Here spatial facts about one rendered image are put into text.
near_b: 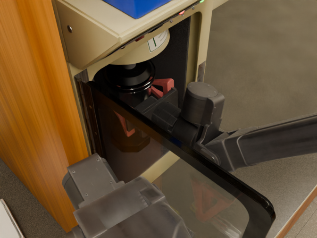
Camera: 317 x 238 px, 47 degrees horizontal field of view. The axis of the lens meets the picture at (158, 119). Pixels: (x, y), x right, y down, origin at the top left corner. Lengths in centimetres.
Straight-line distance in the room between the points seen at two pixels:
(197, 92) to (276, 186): 41
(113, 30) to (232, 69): 89
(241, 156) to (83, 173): 31
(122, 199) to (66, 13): 23
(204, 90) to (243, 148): 12
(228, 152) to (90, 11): 34
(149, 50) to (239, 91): 57
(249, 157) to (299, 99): 60
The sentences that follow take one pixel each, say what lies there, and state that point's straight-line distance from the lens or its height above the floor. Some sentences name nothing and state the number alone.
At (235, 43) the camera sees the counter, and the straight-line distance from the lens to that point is 136.
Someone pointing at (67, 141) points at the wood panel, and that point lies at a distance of 44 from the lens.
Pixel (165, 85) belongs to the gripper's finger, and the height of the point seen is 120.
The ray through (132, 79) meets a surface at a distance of 71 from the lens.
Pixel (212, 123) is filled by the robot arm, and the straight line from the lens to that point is 65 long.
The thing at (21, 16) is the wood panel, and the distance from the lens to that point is 33.
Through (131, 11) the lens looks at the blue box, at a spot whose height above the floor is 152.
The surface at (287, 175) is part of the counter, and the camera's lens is 99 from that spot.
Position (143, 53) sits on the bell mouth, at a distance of 64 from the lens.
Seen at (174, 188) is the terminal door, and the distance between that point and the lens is 50.
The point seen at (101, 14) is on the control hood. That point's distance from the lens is 41.
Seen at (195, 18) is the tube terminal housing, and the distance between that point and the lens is 74.
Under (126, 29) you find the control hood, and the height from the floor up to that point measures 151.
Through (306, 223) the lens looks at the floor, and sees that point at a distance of 206.
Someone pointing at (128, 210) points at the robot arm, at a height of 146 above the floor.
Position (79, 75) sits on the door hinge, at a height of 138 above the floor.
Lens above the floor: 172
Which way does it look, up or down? 48 degrees down
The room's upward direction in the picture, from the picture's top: straight up
